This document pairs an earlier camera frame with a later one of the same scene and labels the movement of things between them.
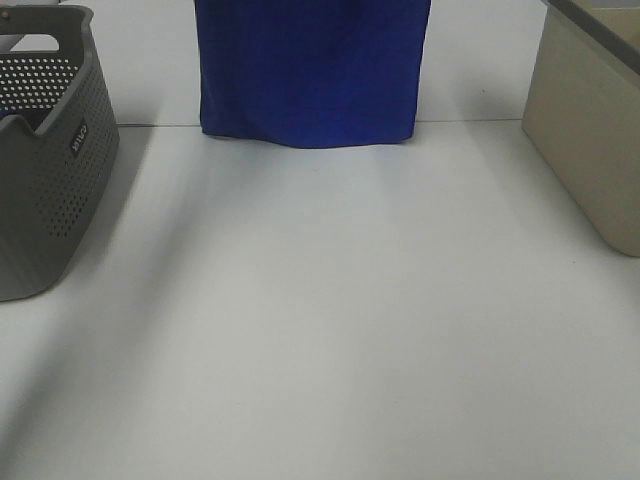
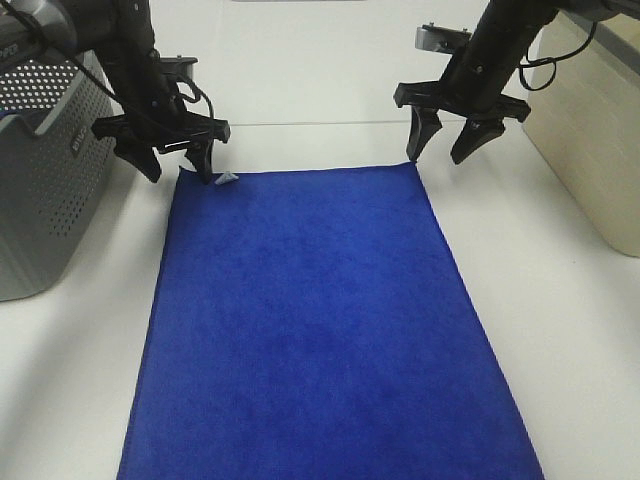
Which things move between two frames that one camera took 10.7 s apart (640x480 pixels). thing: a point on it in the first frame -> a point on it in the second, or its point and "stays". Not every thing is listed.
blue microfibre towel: x=311 y=73 -> x=313 y=325
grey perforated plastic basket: x=59 y=135 stays
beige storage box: x=582 y=110 stays
